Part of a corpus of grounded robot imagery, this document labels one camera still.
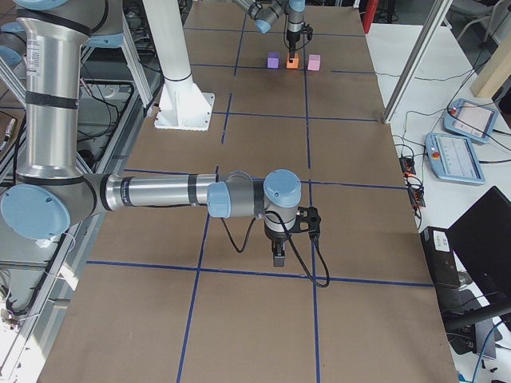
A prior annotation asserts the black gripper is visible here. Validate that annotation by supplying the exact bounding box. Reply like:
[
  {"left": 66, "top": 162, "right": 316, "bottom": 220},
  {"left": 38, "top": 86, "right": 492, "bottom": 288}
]
[
  {"left": 264, "top": 227, "right": 289, "bottom": 267},
  {"left": 286, "top": 32, "right": 300, "bottom": 61}
]

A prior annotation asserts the orange foam block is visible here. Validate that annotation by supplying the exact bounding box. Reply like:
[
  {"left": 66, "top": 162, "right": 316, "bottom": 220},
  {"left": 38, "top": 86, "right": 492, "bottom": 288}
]
[{"left": 286, "top": 53, "right": 299, "bottom": 70}]

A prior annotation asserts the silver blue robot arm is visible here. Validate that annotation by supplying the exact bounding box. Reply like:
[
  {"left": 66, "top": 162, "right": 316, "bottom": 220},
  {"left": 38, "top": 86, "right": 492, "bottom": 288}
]
[
  {"left": 1, "top": 1, "right": 301, "bottom": 267},
  {"left": 233, "top": 0, "right": 311, "bottom": 62}
]

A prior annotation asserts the purple foam block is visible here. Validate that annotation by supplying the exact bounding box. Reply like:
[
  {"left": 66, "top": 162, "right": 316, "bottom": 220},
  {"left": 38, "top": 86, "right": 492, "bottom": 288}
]
[{"left": 267, "top": 52, "right": 280, "bottom": 69}]

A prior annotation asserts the pink foam block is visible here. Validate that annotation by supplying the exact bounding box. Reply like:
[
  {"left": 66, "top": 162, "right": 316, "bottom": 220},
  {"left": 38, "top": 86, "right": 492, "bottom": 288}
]
[{"left": 307, "top": 54, "right": 321, "bottom": 72}]

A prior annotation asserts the black power strip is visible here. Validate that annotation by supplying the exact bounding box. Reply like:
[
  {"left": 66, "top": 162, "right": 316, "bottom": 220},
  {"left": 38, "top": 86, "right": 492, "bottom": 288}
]
[{"left": 399, "top": 156, "right": 426, "bottom": 211}]

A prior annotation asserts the black computer box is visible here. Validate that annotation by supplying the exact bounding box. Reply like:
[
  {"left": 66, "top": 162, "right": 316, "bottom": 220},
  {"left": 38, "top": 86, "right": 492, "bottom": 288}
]
[{"left": 420, "top": 227, "right": 461, "bottom": 289}]

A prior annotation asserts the near blue teach pendant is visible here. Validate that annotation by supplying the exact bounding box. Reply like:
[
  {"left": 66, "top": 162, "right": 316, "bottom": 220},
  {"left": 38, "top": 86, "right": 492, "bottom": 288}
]
[{"left": 425, "top": 132, "right": 485, "bottom": 185}]

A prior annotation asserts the blue teach pendant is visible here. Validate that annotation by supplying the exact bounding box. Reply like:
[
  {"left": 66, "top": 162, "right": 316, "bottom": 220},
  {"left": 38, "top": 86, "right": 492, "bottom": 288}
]
[
  {"left": 425, "top": 132, "right": 485, "bottom": 185},
  {"left": 443, "top": 98, "right": 497, "bottom": 144}
]

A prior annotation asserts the far blue teach pendant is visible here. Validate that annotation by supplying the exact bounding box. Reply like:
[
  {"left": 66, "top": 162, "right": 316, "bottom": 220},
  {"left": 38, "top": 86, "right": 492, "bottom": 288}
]
[{"left": 443, "top": 98, "right": 497, "bottom": 144}]

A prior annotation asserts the black monitor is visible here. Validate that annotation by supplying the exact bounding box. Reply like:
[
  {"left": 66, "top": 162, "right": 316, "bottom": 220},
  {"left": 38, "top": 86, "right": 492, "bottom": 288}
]
[{"left": 447, "top": 186, "right": 510, "bottom": 301}]

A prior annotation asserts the wooden beam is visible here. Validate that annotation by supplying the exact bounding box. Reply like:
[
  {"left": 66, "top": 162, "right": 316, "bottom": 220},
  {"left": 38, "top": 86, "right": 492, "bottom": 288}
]
[{"left": 470, "top": 34, "right": 511, "bottom": 98}]

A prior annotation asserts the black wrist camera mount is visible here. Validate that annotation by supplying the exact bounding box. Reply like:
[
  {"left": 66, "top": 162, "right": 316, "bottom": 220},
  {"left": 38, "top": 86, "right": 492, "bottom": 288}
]
[
  {"left": 290, "top": 206, "right": 321, "bottom": 238},
  {"left": 300, "top": 24, "right": 313, "bottom": 41}
]

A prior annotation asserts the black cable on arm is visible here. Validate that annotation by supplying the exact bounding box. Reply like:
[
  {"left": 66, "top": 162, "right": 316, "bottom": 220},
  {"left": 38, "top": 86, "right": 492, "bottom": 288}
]
[{"left": 219, "top": 210, "right": 331, "bottom": 289}]

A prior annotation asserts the white pedestal column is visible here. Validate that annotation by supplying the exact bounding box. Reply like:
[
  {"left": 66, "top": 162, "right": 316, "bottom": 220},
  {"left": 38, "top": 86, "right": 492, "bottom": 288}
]
[{"left": 143, "top": 0, "right": 215, "bottom": 131}]

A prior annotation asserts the aluminium frame post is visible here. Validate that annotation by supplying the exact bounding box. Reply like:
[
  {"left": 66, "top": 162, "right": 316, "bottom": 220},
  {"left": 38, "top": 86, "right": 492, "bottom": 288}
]
[{"left": 382, "top": 0, "right": 453, "bottom": 124}]

